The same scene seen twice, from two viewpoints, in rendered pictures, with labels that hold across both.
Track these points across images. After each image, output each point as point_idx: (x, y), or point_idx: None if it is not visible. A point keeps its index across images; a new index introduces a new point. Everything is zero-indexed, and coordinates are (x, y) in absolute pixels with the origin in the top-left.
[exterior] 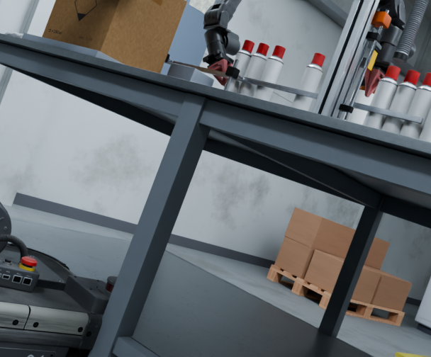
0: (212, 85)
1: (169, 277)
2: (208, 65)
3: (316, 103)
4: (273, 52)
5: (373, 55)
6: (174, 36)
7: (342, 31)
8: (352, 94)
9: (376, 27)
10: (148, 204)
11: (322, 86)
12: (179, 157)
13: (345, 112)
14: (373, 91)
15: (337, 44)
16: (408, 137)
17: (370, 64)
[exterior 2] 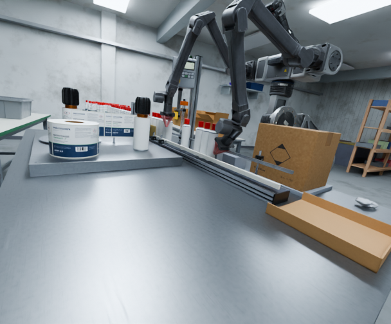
0: (222, 156)
1: None
2: (229, 148)
3: (192, 141)
4: (203, 126)
5: (176, 113)
6: (254, 144)
7: (195, 116)
8: (149, 121)
9: (172, 96)
10: None
11: (193, 135)
12: None
13: (148, 132)
14: (164, 123)
15: (195, 120)
16: (193, 142)
17: (176, 117)
